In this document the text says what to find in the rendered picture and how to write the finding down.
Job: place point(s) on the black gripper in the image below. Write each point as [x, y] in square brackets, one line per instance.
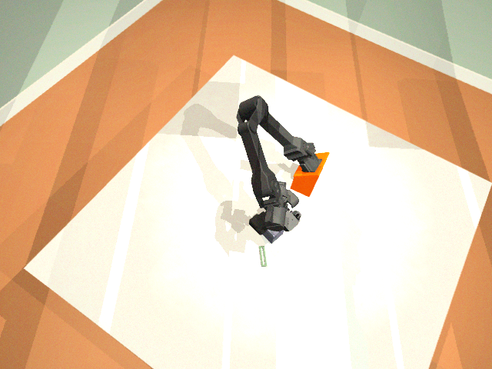
[258, 221]

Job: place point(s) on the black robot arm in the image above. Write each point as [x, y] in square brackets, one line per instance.
[263, 180]

